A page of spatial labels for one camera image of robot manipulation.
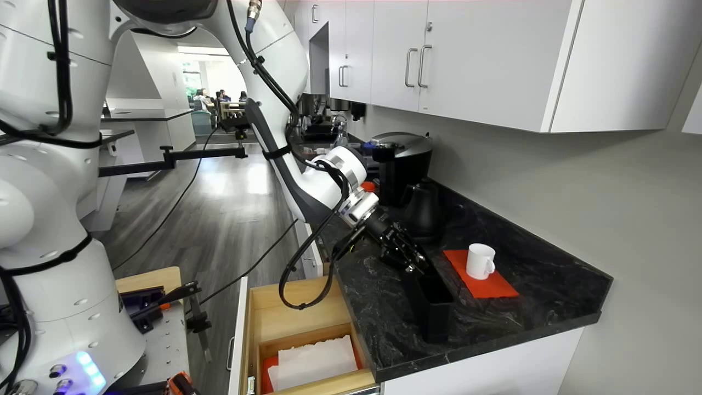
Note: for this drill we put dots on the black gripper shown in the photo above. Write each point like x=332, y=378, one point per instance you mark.
x=389, y=238

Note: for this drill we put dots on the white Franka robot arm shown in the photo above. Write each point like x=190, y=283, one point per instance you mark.
x=37, y=212

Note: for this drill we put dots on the black rectangular utensil holder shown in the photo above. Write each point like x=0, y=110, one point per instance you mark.
x=439, y=314

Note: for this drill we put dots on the open wooden drawer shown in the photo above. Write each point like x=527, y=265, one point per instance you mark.
x=292, y=337

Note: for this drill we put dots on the red box liner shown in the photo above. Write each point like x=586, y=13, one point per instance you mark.
x=269, y=363

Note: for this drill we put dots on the black gooseneck kettle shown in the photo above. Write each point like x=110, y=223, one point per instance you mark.
x=424, y=212

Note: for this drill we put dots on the white mug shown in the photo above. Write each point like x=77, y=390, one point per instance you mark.
x=481, y=261

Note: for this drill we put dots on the creamer bottle with orange lid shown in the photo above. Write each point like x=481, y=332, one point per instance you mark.
x=370, y=188

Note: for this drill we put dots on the red flat mat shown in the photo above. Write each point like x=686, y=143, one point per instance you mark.
x=496, y=288

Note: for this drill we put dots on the black coffee maker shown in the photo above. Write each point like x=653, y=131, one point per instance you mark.
x=409, y=156

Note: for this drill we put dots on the white base cabinet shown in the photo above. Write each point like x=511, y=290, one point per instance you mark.
x=496, y=370

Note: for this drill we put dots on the white upper cabinets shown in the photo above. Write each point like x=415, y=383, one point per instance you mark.
x=496, y=51

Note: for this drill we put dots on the wooden board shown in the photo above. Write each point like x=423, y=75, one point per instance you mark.
x=154, y=277

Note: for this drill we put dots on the black clamp tool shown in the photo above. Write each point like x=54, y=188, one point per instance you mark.
x=151, y=302

